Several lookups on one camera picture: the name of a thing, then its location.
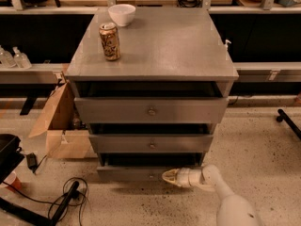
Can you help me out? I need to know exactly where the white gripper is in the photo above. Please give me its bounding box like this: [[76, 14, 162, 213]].
[[162, 168, 204, 187]]

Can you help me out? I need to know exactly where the grey bottom drawer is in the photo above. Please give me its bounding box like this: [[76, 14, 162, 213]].
[[97, 153, 204, 182]]

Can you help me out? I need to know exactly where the grey drawer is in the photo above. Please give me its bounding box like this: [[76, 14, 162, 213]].
[[89, 124, 213, 153], [74, 96, 228, 123], [97, 153, 204, 182]]

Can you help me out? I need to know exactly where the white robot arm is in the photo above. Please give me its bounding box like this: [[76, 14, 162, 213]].
[[162, 164, 264, 226]]

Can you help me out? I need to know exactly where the grey wooden drawer cabinet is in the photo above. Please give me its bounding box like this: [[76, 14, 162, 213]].
[[65, 7, 240, 171]]

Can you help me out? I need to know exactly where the grey middle drawer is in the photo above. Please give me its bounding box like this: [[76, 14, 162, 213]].
[[89, 124, 213, 153]]

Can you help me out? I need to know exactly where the grey top drawer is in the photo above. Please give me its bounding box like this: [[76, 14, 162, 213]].
[[74, 96, 228, 123]]

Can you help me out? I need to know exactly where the open cardboard box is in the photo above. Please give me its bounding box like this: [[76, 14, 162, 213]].
[[29, 83, 96, 159]]

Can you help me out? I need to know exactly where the black caster leg right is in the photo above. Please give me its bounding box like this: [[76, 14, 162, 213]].
[[277, 109, 301, 139]]

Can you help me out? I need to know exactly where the black power adapter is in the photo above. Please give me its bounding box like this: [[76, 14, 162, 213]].
[[26, 153, 38, 171]]

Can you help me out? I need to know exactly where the white pump bottle behind cabinet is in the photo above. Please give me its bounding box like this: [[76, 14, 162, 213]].
[[224, 40, 231, 51]]

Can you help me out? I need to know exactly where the black stand leg left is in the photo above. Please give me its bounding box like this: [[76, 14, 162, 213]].
[[0, 180, 81, 226]]

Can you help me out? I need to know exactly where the gold soda can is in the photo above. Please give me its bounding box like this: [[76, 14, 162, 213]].
[[99, 23, 120, 61]]

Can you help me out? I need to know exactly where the red plastic cup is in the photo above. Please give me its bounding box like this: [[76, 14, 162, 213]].
[[0, 171, 22, 192]]

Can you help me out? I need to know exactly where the black bin left edge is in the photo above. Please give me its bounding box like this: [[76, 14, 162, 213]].
[[0, 134, 24, 184]]

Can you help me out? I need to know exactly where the white ceramic bowl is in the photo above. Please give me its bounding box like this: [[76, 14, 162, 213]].
[[108, 4, 136, 26]]

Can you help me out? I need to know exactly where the clear sanitizer bottle right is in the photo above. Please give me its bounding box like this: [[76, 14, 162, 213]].
[[13, 47, 32, 69]]

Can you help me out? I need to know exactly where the clear sanitizer bottle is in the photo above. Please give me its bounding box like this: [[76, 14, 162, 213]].
[[0, 46, 16, 68], [13, 47, 32, 69]]

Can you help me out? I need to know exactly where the clear sanitizer bottle left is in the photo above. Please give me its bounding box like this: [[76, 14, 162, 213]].
[[0, 46, 16, 68]]

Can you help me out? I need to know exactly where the black cable coil floor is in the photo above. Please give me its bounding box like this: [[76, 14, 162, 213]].
[[0, 177, 87, 226]]

